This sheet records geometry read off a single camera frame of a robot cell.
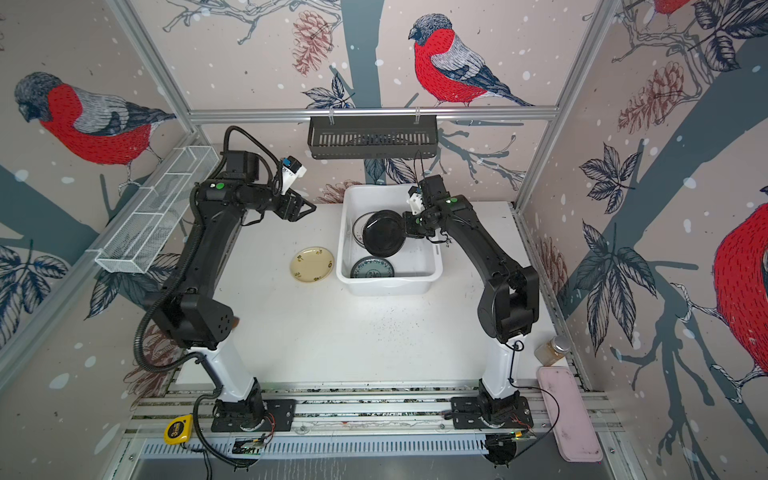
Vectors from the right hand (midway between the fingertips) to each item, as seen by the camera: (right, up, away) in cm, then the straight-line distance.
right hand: (399, 232), depth 88 cm
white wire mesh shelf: (-66, +7, -10) cm, 67 cm away
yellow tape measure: (-53, -47, -18) cm, 74 cm away
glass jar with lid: (+39, -30, -13) cm, 51 cm away
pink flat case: (+42, -48, -18) cm, 66 cm away
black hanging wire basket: (-9, +35, +19) cm, 41 cm away
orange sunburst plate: (-15, +2, +23) cm, 27 cm away
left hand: (-27, +9, -8) cm, 29 cm away
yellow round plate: (-31, -11, +16) cm, 36 cm away
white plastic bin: (+7, -11, +16) cm, 21 cm away
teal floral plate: (-9, -12, +15) cm, 21 cm away
